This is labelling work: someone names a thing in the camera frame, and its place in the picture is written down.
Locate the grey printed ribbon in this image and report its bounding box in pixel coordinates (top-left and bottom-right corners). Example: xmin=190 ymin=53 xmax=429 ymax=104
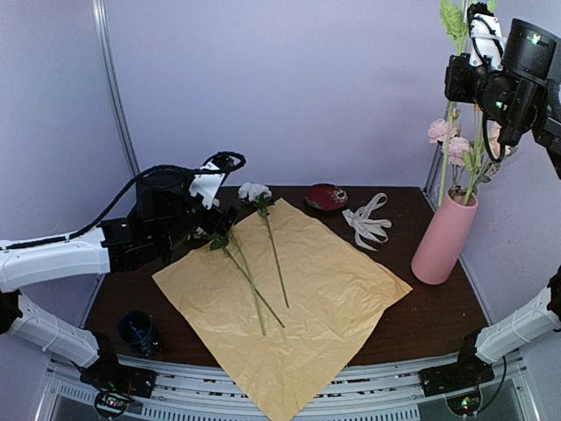
xmin=342 ymin=193 xmax=393 ymax=252

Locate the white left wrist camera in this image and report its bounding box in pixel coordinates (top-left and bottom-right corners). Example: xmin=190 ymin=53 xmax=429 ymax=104
xmin=188 ymin=153 xmax=235 ymax=210

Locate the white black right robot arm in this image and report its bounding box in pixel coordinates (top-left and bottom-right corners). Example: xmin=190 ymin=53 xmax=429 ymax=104
xmin=444 ymin=4 xmax=560 ymax=388

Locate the lilac pink flower stem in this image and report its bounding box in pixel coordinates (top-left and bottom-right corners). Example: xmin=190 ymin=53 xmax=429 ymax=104
xmin=204 ymin=231 xmax=285 ymax=336

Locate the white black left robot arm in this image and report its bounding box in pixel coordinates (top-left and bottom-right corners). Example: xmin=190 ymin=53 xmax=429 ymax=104
xmin=1 ymin=161 xmax=235 ymax=389

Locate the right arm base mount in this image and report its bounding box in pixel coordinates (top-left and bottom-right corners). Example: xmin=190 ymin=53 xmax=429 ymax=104
xmin=418 ymin=362 xmax=494 ymax=418

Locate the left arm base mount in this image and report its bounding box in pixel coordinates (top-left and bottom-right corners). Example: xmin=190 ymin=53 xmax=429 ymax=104
xmin=75 ymin=349 xmax=157 ymax=420

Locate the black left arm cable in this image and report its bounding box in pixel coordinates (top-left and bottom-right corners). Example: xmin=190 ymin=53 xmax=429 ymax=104
xmin=0 ymin=152 xmax=247 ymax=251

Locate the orange yellow wrapping paper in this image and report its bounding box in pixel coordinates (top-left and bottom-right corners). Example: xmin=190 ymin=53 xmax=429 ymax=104
xmin=153 ymin=200 xmax=410 ymax=420

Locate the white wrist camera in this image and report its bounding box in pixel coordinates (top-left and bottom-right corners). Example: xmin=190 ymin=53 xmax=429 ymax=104
xmin=188 ymin=153 xmax=235 ymax=210
xmin=465 ymin=2 xmax=505 ymax=70

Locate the left aluminium frame post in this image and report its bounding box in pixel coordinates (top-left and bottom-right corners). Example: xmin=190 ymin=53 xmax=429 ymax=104
xmin=91 ymin=0 xmax=139 ymax=175

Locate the dark blue cup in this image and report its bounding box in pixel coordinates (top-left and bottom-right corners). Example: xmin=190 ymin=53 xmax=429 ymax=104
xmin=117 ymin=310 xmax=162 ymax=358

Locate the peach pink flower stem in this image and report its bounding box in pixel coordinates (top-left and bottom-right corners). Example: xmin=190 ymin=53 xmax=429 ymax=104
xmin=192 ymin=227 xmax=268 ymax=338

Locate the light pink rose stem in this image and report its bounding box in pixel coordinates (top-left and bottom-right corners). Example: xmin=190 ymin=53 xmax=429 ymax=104
xmin=464 ymin=121 xmax=516 ymax=196

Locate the pink cylindrical vase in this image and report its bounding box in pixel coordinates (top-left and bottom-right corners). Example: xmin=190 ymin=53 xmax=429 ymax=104
xmin=411 ymin=192 xmax=479 ymax=285

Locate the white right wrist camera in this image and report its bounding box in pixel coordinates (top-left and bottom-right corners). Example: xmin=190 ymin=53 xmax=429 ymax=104
xmin=465 ymin=2 xmax=505 ymax=70

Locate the white blue flower stem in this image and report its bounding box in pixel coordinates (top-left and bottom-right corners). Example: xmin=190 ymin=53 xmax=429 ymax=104
xmin=437 ymin=0 xmax=468 ymax=207

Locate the orange flower stem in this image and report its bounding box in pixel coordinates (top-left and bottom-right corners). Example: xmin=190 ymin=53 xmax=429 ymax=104
xmin=464 ymin=105 xmax=483 ymax=205

